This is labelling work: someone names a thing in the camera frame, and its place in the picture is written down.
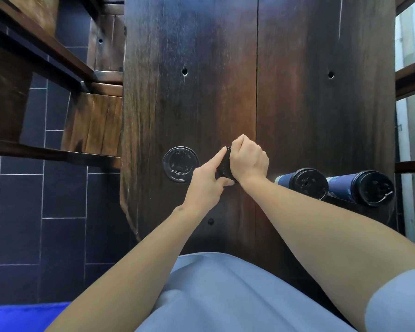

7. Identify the blue cup with black lid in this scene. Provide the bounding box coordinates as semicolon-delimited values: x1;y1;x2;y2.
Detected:
326;170;395;207
274;168;329;201

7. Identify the person's left forearm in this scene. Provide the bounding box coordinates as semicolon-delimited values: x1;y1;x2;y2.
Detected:
53;204;212;332

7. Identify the person's right hand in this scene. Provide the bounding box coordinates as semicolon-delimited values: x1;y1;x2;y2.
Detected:
228;134;270;186

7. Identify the light blue shirt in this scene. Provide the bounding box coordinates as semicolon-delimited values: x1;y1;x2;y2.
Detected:
135;252;415;332

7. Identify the person's right forearm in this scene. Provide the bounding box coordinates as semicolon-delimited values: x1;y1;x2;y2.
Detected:
240;176;415;331

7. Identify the person's left hand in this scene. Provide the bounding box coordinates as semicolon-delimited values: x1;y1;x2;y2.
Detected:
183;147;236;217

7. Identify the dark wooden chair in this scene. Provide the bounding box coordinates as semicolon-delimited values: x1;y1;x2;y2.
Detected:
0;0;122;170

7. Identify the bright blue cloth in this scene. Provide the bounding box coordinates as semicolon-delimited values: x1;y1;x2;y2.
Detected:
0;301;73;332

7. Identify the paper cup with black lid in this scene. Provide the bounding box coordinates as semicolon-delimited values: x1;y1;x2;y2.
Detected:
162;146;200;184
215;146;240;184

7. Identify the dark wooden window frame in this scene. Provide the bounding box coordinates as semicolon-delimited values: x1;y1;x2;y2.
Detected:
394;0;415;174

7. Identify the dark wooden bench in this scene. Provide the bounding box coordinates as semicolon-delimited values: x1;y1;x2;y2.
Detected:
60;0;126;158

